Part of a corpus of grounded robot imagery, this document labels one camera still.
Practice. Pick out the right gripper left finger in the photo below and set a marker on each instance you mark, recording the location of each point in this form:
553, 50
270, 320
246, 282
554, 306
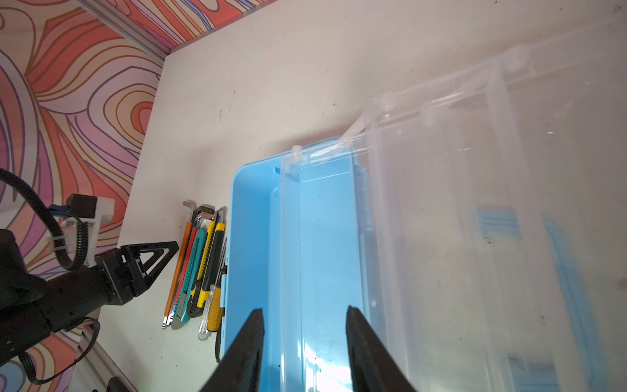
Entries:
240, 368

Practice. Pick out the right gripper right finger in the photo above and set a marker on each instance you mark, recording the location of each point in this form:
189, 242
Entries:
372, 368

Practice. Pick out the yellow black utility knife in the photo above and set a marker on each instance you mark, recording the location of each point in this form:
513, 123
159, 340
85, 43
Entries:
214, 240

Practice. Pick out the blue plastic tool box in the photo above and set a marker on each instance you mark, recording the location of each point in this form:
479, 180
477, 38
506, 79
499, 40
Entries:
296, 251

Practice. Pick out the clear tool box lid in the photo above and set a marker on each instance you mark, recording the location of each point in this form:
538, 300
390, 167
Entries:
495, 220

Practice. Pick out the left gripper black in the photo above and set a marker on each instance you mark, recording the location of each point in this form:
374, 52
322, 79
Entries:
131, 270

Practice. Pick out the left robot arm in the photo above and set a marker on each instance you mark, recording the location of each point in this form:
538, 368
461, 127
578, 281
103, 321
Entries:
32, 308

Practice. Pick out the teal utility knife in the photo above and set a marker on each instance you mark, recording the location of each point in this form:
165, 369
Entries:
192, 279

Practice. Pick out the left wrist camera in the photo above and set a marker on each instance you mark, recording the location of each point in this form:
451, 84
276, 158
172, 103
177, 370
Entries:
93, 211

